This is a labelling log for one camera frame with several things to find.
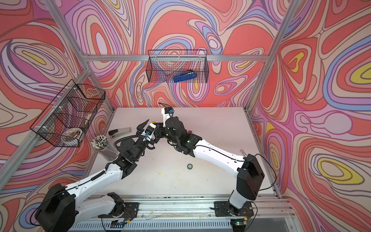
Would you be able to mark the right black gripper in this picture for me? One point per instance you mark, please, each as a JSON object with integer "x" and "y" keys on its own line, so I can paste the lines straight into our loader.
{"x": 159, "y": 127}

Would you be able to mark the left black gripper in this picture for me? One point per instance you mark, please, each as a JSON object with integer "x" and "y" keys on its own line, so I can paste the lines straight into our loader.
{"x": 140, "y": 127}

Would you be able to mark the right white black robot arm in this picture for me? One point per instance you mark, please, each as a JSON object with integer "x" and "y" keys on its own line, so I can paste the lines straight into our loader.
{"x": 247, "y": 170}

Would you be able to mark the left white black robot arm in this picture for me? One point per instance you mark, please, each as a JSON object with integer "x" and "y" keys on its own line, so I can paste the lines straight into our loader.
{"x": 64, "y": 206}

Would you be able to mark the grey stapler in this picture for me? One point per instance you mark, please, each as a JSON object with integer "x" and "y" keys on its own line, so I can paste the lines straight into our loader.
{"x": 119, "y": 132}

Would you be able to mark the cup of pencils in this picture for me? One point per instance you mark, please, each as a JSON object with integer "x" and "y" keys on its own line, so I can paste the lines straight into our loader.
{"x": 104, "y": 148}

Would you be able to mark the blue stapler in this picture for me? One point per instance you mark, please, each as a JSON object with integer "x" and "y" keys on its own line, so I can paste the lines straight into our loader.
{"x": 185, "y": 76}

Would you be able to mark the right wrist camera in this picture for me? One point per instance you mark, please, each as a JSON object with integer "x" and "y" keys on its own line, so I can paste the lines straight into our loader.
{"x": 167, "y": 113}

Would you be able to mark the back black wire basket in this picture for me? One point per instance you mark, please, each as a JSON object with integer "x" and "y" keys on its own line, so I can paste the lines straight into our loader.
{"x": 164, "y": 64}

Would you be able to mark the black wire basket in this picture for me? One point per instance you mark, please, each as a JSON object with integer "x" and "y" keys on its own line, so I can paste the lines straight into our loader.
{"x": 164, "y": 64}
{"x": 75, "y": 106}

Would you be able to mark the left black wire basket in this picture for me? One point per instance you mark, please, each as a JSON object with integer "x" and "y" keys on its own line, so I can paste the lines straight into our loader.
{"x": 75, "y": 106}

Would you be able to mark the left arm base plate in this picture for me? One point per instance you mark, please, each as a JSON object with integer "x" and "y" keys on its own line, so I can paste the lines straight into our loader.
{"x": 128, "y": 210}

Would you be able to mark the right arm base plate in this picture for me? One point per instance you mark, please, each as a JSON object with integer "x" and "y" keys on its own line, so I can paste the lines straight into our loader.
{"x": 225, "y": 209}

